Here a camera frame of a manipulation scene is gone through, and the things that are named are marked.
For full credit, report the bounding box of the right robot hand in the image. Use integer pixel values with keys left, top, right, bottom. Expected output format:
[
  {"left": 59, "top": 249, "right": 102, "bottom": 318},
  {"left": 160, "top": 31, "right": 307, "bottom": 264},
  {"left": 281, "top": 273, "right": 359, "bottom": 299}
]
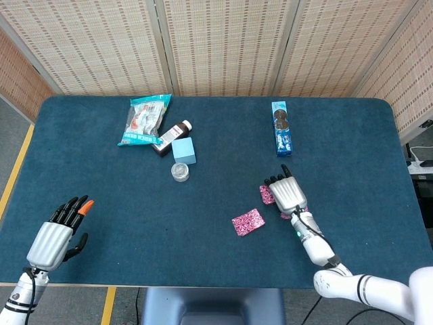
[{"left": 263, "top": 164, "right": 309, "bottom": 214}]

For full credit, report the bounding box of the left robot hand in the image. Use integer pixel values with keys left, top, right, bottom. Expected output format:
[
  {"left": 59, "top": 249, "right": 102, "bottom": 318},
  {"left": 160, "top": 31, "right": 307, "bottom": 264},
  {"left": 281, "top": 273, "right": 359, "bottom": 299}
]
[{"left": 26, "top": 194, "right": 95, "bottom": 272}]

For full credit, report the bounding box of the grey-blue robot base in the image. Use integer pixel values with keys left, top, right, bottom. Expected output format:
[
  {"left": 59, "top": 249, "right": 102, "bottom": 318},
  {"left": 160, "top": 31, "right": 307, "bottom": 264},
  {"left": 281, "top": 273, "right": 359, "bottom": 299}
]
[{"left": 141, "top": 287, "right": 287, "bottom": 325}]

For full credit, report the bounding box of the blue cookie box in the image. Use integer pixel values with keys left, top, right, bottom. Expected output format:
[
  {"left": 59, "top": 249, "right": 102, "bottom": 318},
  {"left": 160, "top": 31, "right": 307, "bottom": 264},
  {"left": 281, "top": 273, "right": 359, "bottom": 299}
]
[{"left": 271, "top": 100, "right": 294, "bottom": 158}]

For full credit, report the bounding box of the blue felt table mat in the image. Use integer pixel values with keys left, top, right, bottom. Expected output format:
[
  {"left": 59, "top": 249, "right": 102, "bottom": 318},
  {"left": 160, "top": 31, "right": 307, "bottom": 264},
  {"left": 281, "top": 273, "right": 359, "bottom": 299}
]
[{"left": 0, "top": 95, "right": 428, "bottom": 293}]

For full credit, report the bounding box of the clear round plastic jar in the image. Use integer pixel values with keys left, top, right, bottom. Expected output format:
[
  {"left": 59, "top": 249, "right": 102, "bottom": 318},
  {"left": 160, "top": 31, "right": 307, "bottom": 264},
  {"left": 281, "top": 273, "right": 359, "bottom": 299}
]
[{"left": 170, "top": 162, "right": 191, "bottom": 183}]

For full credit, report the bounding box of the light blue cube box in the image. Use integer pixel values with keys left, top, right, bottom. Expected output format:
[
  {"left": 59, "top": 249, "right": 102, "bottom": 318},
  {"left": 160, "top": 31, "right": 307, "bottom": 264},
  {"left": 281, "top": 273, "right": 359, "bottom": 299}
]
[{"left": 171, "top": 137, "right": 198, "bottom": 166}]

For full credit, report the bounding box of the brown medicine bottle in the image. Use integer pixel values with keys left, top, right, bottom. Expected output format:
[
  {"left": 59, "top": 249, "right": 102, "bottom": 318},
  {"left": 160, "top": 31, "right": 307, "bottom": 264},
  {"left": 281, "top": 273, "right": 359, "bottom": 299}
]
[{"left": 151, "top": 120, "right": 193, "bottom": 158}]

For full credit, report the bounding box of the white power strip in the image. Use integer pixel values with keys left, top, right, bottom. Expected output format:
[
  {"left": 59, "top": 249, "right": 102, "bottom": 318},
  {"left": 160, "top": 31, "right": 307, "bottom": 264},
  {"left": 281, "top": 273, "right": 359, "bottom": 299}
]
[{"left": 407, "top": 158, "right": 433, "bottom": 171}]

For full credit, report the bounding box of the woven bamboo screen panel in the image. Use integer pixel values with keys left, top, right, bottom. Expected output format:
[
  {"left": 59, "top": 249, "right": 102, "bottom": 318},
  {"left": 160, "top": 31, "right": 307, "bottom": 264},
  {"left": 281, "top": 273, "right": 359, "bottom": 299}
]
[
  {"left": 273, "top": 0, "right": 424, "bottom": 98},
  {"left": 155, "top": 0, "right": 300, "bottom": 98},
  {"left": 351, "top": 0, "right": 433, "bottom": 143},
  {"left": 0, "top": 0, "right": 173, "bottom": 97},
  {"left": 0, "top": 26, "right": 55, "bottom": 121}
]

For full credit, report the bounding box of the teal snack bag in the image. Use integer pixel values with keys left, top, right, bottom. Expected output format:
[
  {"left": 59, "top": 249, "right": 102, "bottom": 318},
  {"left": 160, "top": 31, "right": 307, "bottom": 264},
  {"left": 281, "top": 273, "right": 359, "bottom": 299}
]
[{"left": 117, "top": 93, "right": 173, "bottom": 147}]

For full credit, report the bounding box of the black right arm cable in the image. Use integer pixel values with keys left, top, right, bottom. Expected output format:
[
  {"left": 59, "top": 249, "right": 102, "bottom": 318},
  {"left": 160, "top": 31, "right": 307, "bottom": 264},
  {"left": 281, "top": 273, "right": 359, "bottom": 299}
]
[{"left": 294, "top": 204, "right": 342, "bottom": 267}]

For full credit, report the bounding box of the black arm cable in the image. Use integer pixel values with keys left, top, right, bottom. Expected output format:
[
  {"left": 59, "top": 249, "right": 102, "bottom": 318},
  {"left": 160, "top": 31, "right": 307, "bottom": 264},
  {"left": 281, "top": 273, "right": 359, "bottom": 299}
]
[
  {"left": 20, "top": 267, "right": 39, "bottom": 325},
  {"left": 294, "top": 204, "right": 342, "bottom": 267}
]

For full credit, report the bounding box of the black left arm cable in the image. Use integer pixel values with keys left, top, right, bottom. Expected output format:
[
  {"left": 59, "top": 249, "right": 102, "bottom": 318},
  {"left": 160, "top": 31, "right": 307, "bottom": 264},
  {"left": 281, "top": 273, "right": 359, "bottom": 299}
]
[{"left": 20, "top": 267, "right": 39, "bottom": 325}]

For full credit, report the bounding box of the black floor cable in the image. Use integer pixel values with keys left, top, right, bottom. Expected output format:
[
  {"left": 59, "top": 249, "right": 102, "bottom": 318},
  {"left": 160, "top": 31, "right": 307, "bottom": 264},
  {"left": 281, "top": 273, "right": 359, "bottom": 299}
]
[{"left": 302, "top": 297, "right": 412, "bottom": 325}]

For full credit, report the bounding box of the white power cable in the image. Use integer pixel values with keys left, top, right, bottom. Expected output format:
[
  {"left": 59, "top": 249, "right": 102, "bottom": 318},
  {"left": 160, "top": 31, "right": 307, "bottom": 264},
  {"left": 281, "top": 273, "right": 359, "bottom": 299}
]
[{"left": 408, "top": 144, "right": 433, "bottom": 162}]

